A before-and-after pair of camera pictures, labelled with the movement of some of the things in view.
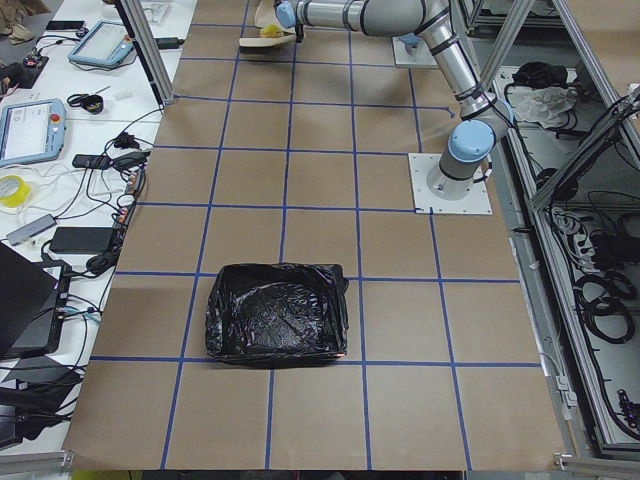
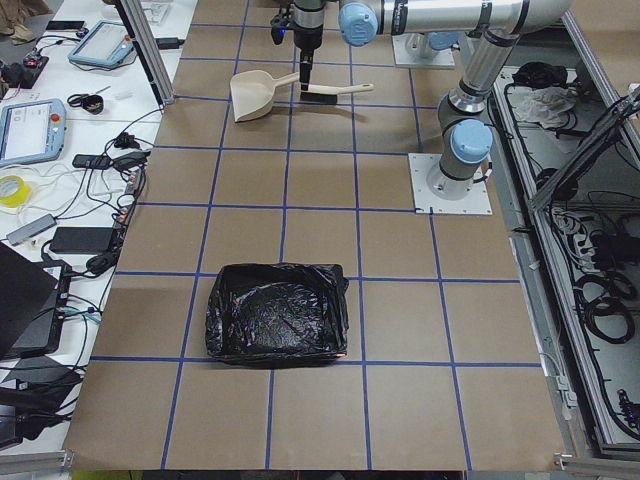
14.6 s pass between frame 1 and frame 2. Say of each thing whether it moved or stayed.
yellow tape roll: stayed
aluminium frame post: stayed
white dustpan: moved
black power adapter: stayed
